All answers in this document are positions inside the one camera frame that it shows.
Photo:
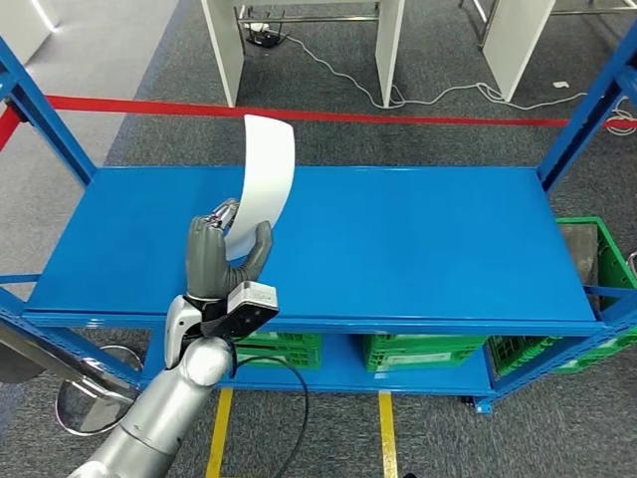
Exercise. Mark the white curved plastic part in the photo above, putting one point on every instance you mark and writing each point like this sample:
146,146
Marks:
263,178

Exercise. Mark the blue metal shelf rack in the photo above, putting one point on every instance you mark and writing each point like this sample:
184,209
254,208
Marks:
398,251

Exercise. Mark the short red barrier belt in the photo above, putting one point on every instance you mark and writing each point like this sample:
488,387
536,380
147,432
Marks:
7,128

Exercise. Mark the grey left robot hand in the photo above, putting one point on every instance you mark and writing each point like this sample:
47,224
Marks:
207,264

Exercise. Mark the black power strip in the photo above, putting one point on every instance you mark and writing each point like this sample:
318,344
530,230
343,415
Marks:
266,36

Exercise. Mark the white desk leg panel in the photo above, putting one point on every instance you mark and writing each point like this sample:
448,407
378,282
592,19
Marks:
224,46
390,46
518,39

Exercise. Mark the chrome stanchion post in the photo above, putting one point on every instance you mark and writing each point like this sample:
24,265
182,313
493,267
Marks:
75,373

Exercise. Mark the small white plug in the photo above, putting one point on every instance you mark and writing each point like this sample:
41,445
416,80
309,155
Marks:
561,84

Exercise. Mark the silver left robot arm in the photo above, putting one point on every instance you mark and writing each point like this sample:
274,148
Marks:
164,409

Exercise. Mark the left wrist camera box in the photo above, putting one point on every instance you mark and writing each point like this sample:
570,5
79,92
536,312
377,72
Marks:
251,297

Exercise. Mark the chrome desk crossbar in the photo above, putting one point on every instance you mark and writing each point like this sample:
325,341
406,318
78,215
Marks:
309,19

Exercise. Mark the long red barrier belt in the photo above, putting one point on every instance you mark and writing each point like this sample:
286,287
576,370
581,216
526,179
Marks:
348,117

